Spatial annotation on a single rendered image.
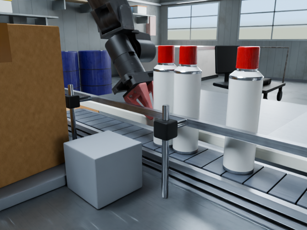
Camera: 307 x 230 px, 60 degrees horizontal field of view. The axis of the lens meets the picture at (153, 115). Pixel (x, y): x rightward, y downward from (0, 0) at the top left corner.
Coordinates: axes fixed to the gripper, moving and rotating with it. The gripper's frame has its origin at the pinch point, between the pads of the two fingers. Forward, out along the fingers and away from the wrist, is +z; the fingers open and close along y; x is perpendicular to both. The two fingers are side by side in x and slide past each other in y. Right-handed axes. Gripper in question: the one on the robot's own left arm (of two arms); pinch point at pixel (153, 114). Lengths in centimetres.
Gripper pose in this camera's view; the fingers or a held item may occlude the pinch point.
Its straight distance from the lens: 58.8
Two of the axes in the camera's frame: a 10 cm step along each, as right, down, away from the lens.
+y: 7.0, -2.0, 6.9
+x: -5.6, 4.4, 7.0
